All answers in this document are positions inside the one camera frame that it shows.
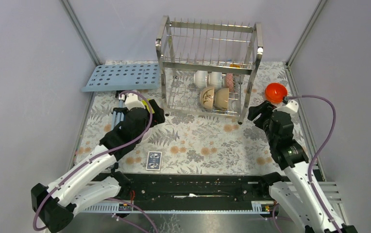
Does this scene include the red floral patterned cup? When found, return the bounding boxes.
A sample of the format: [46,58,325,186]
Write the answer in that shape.
[225,73,235,93]

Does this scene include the light blue folded tripod stand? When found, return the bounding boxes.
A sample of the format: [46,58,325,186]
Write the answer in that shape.
[111,91,126,139]

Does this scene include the orange bowl front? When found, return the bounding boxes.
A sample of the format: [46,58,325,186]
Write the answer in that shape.
[265,83,288,103]

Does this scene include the white plastic bowl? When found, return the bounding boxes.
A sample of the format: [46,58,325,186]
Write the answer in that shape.
[141,128,153,142]

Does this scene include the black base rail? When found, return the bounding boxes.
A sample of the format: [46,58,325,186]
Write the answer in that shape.
[89,172,324,212]

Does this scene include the white ribbed bowl left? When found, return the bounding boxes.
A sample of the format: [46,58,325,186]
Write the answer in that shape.
[194,70,208,89]

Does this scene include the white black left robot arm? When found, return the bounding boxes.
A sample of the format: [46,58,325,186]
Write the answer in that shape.
[31,99,165,233]

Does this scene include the blue playing card deck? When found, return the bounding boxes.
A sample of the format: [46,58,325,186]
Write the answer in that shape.
[146,151,162,171]

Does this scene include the patterned beige ceramic bowl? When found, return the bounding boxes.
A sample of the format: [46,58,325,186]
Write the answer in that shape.
[200,86,215,110]

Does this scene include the white ribbed bowl right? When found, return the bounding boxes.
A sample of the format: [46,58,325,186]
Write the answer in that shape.
[208,72,224,90]

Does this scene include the light blue perforated tray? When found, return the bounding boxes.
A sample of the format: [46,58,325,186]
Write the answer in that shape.
[81,63,160,92]

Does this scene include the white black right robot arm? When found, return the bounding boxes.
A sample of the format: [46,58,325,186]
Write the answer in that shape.
[247,100,357,233]

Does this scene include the light blue cable duct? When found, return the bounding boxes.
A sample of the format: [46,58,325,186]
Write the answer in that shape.
[83,201,270,214]

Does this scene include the white ribbed bowl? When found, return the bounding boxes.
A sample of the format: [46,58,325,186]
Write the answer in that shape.
[208,72,224,90]
[194,70,208,89]

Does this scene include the stainless steel dish rack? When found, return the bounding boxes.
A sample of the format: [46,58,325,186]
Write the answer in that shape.
[155,16,264,124]

